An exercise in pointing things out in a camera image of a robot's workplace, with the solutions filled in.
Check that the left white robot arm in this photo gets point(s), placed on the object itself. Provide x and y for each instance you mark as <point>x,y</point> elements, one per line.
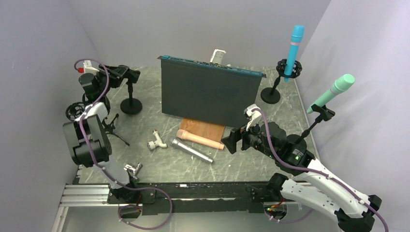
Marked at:
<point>85,135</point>

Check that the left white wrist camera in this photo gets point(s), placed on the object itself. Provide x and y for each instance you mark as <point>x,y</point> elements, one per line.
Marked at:
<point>87,68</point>

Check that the white object behind panel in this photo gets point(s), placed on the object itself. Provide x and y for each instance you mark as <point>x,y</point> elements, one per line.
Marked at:
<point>217,56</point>

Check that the pink microphone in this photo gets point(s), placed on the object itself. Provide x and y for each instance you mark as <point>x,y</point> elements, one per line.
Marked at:
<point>185,135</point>

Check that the black round-base clip stand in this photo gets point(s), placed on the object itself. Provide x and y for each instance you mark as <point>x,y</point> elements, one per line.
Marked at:
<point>131,105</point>

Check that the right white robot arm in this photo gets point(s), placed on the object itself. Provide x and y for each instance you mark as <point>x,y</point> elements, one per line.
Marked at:
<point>351,210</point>

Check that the wooden board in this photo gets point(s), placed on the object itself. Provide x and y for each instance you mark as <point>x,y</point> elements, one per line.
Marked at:
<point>204,129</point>

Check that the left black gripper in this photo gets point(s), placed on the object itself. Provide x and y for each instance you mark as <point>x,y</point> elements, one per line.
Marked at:
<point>117,74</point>

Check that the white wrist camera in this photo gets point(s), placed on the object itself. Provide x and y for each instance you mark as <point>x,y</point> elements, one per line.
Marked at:
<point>253,115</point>
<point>87,68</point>

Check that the blue microphone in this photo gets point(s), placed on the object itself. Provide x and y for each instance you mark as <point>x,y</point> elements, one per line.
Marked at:
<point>296,38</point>

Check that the black clip stand right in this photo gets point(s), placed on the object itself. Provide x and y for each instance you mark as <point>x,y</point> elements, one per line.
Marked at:
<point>325,114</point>

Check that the dark grey upright panel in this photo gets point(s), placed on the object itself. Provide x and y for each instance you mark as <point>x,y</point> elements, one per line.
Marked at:
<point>208,92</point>

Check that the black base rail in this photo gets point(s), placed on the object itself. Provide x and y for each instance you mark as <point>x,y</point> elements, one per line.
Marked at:
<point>200,197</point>

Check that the grey microphone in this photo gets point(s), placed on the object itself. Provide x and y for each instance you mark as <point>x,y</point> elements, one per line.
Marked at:
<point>177,143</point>

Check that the chrome metal faucet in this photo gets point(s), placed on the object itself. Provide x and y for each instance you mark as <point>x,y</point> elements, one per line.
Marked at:
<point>133,171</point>

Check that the mint green microphone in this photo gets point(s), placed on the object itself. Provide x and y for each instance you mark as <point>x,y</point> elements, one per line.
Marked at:
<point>339,86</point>

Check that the white plastic faucet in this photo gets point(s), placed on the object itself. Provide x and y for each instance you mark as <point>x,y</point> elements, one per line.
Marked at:
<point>158,142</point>

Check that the black tripod shock-mount stand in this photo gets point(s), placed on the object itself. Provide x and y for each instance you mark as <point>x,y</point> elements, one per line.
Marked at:
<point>76,109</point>

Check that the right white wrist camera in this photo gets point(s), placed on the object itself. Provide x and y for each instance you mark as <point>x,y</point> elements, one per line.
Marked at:
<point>253,115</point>

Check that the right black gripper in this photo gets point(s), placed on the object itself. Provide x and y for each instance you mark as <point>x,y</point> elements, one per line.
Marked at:
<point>237,134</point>

